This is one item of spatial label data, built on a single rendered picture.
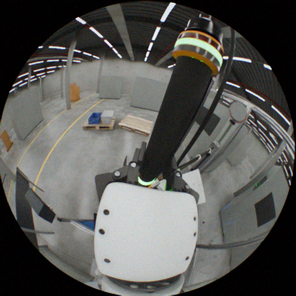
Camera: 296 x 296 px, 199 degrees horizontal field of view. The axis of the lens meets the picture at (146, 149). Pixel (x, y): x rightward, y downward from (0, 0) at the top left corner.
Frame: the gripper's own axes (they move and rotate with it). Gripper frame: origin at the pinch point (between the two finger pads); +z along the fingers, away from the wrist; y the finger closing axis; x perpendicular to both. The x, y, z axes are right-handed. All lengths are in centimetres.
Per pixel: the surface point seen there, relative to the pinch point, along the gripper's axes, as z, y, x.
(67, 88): 349, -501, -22
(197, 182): 16, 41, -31
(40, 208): -34, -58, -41
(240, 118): 36, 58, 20
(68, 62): 349, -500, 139
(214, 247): -43, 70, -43
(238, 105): 41, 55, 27
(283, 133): 3, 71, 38
